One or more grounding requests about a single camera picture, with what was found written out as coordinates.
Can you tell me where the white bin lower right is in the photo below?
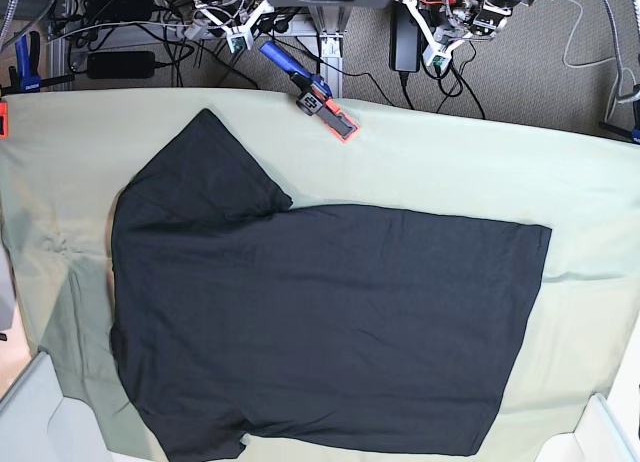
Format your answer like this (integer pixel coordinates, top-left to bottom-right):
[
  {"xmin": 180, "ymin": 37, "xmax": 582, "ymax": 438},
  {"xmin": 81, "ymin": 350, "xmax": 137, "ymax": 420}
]
[{"xmin": 535, "ymin": 394, "xmax": 639, "ymax": 462}]

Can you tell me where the black power brick lower left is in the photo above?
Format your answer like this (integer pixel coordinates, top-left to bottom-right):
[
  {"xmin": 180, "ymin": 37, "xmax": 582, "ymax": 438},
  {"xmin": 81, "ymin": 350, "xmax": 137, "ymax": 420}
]
[{"xmin": 86, "ymin": 51, "xmax": 156, "ymax": 80}]

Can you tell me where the white bin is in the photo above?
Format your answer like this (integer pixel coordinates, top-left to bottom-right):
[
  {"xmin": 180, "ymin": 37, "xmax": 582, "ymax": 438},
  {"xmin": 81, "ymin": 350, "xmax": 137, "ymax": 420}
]
[
  {"xmin": 535, "ymin": 394, "xmax": 639, "ymax": 462},
  {"xmin": 1, "ymin": 352, "xmax": 112, "ymax": 462}
]

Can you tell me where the white bin lower left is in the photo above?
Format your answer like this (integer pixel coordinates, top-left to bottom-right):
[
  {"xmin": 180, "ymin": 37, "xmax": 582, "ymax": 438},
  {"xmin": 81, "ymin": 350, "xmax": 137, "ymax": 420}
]
[{"xmin": 1, "ymin": 352, "xmax": 112, "ymax": 462}]

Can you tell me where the grey cable on carpet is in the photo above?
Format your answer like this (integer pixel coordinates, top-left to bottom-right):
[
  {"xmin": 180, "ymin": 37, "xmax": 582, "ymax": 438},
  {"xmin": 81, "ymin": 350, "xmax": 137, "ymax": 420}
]
[{"xmin": 537, "ymin": 0, "xmax": 621, "ymax": 69}]

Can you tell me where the black power adapter left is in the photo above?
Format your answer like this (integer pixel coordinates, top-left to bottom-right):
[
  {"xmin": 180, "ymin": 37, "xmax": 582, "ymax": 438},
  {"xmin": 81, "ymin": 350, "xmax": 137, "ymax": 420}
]
[{"xmin": 389, "ymin": 3, "xmax": 421, "ymax": 73}]

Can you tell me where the blue orange bar clamp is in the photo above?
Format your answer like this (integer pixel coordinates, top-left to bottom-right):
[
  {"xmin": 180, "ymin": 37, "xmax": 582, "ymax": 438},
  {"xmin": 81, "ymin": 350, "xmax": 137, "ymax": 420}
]
[{"xmin": 260, "ymin": 41, "xmax": 359, "ymax": 143}]

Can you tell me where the blue clamp at right edge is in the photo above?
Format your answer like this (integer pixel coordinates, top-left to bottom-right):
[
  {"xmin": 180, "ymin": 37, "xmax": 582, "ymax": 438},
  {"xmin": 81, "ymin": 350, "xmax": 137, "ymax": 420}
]
[{"xmin": 598, "ymin": 88, "xmax": 639, "ymax": 145}]

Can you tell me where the black power brick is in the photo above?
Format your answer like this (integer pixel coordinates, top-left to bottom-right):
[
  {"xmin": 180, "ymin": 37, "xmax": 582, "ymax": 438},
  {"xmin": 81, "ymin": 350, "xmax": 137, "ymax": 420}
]
[
  {"xmin": 84, "ymin": 0, "xmax": 155, "ymax": 23},
  {"xmin": 86, "ymin": 51, "xmax": 156, "ymax": 80}
]

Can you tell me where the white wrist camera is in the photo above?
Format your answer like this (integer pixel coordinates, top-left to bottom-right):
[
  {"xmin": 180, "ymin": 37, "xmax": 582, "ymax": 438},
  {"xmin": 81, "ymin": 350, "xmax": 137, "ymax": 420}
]
[
  {"xmin": 226, "ymin": 30, "xmax": 253, "ymax": 54},
  {"xmin": 422, "ymin": 46, "xmax": 451, "ymax": 73}
]

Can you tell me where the blue clamp at left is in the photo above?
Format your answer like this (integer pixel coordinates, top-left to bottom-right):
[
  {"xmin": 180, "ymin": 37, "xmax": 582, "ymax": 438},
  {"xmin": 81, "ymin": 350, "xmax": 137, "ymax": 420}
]
[{"xmin": 1, "ymin": 31, "xmax": 75, "ymax": 95}]

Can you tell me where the aluminium frame post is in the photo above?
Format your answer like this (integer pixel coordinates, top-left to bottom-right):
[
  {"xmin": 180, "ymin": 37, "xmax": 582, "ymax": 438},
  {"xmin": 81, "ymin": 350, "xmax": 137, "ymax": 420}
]
[{"xmin": 308, "ymin": 6, "xmax": 352, "ymax": 98}]

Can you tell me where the dark navy T-shirt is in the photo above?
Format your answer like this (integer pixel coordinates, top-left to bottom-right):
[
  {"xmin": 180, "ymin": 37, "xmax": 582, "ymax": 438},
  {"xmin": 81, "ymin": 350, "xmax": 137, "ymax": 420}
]
[{"xmin": 110, "ymin": 110, "xmax": 552, "ymax": 461}]

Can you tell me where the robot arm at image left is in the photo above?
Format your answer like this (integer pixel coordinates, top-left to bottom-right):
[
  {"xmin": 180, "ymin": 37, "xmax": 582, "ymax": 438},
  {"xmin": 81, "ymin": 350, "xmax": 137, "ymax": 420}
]
[{"xmin": 192, "ymin": 0, "xmax": 275, "ymax": 34}]

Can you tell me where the orange clamp pad left edge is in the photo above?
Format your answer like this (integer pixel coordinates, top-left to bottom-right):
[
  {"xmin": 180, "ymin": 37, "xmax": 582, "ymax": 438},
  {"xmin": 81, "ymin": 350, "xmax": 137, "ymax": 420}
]
[{"xmin": 0, "ymin": 100, "xmax": 8, "ymax": 139}]

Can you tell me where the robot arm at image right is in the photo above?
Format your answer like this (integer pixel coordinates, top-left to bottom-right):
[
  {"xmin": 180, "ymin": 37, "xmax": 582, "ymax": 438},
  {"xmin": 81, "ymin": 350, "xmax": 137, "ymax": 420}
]
[{"xmin": 394, "ymin": 0, "xmax": 536, "ymax": 53}]

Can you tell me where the black power brick upper left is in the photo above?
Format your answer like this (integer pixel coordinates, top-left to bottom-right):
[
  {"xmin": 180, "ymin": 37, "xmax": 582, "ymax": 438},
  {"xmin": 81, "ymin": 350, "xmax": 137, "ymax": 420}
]
[{"xmin": 84, "ymin": 0, "xmax": 155, "ymax": 23}]

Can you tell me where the light green table cloth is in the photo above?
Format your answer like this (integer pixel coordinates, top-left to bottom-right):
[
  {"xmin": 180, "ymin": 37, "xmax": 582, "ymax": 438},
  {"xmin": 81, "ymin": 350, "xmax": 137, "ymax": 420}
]
[{"xmin": 1, "ymin": 89, "xmax": 639, "ymax": 461}]

